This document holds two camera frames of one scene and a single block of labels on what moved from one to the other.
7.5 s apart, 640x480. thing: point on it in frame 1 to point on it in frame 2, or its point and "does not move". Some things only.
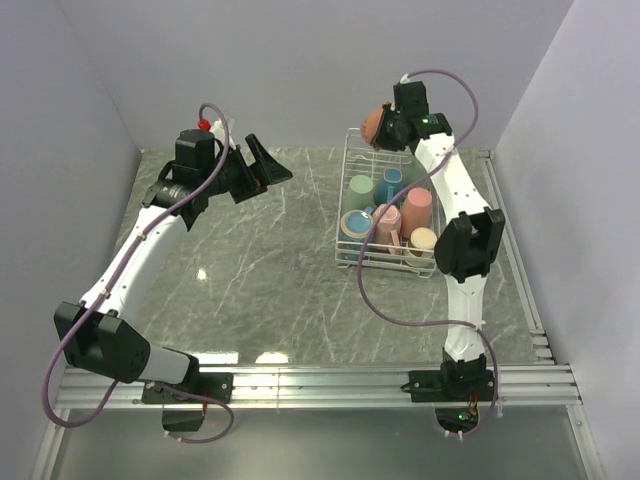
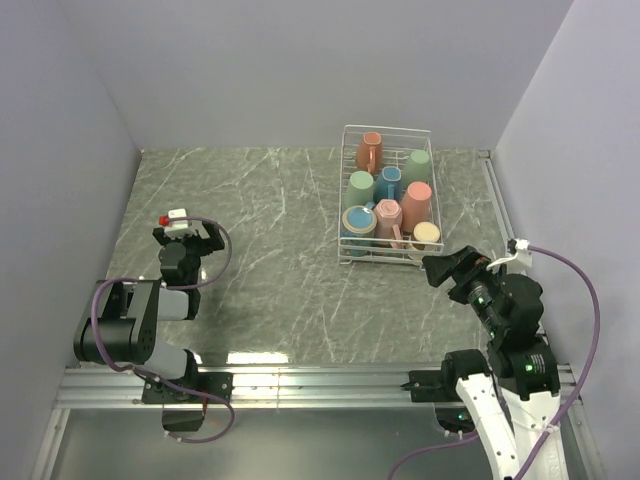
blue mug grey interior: x=388 y=185 does not move
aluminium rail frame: x=549 y=384 does not move
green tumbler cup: x=359 y=195 does not move
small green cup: x=413 y=171 does not move
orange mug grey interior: x=370 y=125 to x=369 y=156
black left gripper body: x=240 y=179 to x=196 y=246
